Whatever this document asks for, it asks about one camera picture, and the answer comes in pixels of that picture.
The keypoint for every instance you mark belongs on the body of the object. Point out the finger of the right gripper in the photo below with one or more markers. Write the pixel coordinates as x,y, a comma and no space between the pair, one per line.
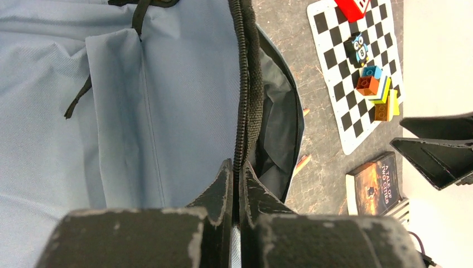
453,127
441,162

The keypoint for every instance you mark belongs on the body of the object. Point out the blue student backpack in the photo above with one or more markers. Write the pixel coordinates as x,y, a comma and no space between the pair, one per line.
133,104

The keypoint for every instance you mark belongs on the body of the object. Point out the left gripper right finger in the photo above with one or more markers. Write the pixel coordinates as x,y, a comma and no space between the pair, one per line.
257,208

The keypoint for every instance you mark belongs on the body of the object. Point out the checkered chess board mat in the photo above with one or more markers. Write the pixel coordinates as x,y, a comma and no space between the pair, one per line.
354,115

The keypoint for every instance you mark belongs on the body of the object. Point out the orange pencil lower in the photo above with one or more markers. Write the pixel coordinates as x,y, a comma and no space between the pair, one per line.
305,159

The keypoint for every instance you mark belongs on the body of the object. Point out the red calculator toy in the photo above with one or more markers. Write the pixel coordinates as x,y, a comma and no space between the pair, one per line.
353,10

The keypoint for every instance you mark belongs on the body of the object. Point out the orange yellow block toy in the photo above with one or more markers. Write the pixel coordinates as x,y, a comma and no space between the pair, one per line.
384,112

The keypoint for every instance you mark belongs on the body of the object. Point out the dark novel book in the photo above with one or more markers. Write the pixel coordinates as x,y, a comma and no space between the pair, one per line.
372,188

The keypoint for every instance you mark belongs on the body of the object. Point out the colourful block stack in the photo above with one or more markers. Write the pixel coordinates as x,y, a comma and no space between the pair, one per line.
374,84

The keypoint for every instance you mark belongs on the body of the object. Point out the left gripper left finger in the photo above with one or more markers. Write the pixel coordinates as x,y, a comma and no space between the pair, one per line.
217,199

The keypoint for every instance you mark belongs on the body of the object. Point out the blue robot toy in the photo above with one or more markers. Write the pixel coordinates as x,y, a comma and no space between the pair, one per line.
356,50

